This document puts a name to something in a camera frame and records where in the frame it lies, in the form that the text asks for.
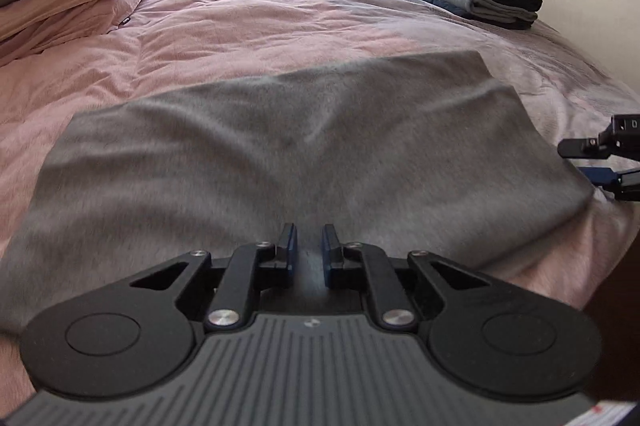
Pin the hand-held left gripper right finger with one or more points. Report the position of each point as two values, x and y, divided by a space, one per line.
327 256

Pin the grey pants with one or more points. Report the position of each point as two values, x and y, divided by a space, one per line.
310 146

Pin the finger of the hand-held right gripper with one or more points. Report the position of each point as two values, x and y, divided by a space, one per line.
600 141
607 177

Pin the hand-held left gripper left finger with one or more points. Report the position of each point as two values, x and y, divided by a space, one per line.
290 256

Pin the pink blanket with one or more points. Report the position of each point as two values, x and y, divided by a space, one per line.
280 21

